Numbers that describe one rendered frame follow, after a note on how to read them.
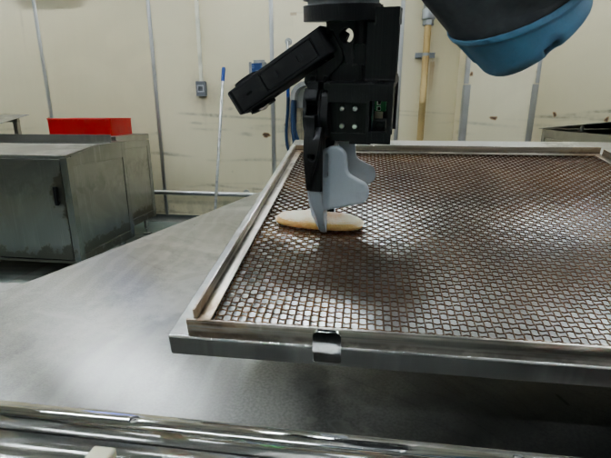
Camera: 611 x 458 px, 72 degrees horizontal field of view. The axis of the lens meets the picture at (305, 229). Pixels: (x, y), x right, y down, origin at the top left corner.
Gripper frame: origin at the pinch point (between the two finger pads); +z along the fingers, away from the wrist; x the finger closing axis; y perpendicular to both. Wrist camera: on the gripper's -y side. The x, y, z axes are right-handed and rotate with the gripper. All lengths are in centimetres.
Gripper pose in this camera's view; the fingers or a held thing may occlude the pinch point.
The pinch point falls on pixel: (321, 212)
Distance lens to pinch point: 46.2
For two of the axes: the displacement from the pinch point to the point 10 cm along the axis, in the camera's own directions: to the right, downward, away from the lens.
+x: 2.6, -4.2, 8.7
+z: 0.2, 9.0, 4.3
